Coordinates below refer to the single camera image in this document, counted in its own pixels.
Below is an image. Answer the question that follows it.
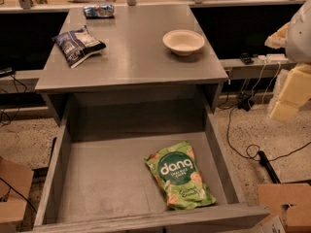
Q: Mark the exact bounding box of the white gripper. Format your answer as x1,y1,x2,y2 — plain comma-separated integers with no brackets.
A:
264,0,311,121

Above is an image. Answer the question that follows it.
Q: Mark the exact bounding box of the green rice chip bag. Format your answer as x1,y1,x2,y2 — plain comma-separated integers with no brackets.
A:
145,141,216,210

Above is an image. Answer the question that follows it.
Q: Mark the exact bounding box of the grey counter cabinet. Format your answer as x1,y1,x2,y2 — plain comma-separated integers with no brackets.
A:
34,4,229,126

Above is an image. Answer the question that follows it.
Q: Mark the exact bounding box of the blue snack bag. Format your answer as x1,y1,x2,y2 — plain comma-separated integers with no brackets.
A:
83,4,114,18

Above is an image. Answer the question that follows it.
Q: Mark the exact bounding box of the dark blue chip bag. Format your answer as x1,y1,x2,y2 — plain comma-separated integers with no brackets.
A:
52,25,106,69

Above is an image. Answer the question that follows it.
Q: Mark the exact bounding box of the open grey top drawer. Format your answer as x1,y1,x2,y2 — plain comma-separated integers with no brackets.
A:
33,97,269,233

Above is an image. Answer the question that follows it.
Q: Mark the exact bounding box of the white power strip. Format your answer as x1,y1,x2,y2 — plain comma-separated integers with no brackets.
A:
258,53,288,63

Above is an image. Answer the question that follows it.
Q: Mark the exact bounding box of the black device on ledge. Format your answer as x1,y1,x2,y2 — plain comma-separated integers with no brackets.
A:
240,52,254,65

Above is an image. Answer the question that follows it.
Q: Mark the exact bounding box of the cream paper bowl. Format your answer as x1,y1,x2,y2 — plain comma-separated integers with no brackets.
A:
162,29,205,56

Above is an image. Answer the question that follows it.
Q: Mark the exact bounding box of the cardboard box right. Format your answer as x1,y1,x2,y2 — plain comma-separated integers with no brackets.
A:
258,183,311,233

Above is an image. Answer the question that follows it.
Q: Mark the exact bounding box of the cardboard box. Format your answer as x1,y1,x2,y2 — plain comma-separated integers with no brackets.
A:
258,183,311,233
0,157,33,233

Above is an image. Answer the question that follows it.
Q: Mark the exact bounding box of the cardboard box left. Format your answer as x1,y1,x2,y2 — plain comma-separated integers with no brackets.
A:
0,157,33,233

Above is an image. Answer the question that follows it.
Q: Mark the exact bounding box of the white cable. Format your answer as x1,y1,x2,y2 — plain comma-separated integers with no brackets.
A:
249,60,282,110

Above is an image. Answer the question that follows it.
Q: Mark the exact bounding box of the black floor cable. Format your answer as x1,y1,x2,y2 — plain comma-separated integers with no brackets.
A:
217,81,311,163

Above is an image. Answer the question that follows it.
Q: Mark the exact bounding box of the black handle on floor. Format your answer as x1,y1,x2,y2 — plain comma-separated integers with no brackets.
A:
259,150,280,183

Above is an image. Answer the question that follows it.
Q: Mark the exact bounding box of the black cable left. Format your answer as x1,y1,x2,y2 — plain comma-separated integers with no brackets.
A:
0,67,29,126

